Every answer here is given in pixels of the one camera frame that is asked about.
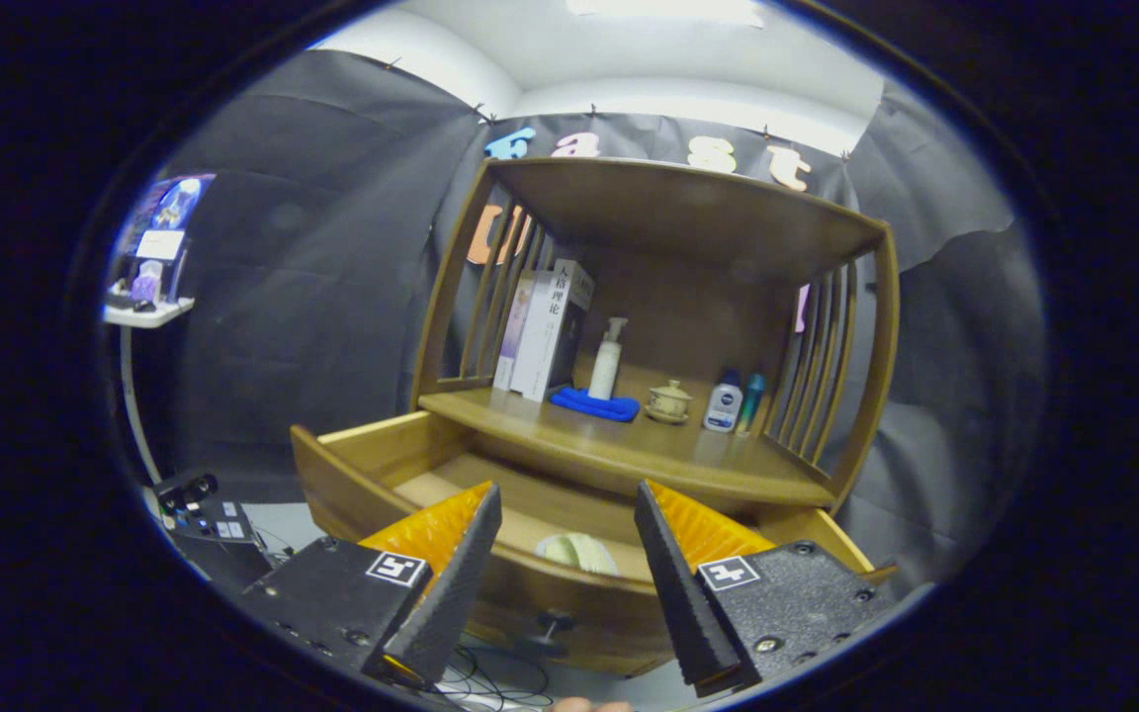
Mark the pale green ceramic cup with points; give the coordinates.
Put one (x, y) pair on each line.
(574, 552)

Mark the blue cloth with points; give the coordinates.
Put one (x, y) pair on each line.
(594, 405)

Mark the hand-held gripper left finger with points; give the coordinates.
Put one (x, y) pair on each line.
(456, 583)

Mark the teal bottle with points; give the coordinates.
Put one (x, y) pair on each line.
(749, 400)

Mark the white pump bottle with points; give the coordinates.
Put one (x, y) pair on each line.
(605, 371)

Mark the white shelf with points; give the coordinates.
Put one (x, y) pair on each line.
(149, 316)

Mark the wooden drawer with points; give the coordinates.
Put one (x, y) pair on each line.
(530, 593)

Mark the wooden cabinet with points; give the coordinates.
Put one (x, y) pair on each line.
(688, 213)

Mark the white stand pole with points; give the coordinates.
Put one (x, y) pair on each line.
(134, 405)

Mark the black equipment box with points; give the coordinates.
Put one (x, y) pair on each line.
(214, 524)

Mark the beige lidded teacup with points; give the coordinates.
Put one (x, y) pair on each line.
(668, 403)

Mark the thin pale purple book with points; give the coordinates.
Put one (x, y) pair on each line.
(513, 336)

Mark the black backdrop cloth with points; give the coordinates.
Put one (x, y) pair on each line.
(312, 297)

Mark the thick white book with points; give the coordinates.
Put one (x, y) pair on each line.
(545, 336)

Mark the white lotion bottle blue cap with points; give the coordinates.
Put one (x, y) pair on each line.
(722, 407)

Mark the wooden countertop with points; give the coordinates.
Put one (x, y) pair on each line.
(649, 450)

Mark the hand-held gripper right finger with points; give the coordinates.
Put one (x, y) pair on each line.
(683, 603)

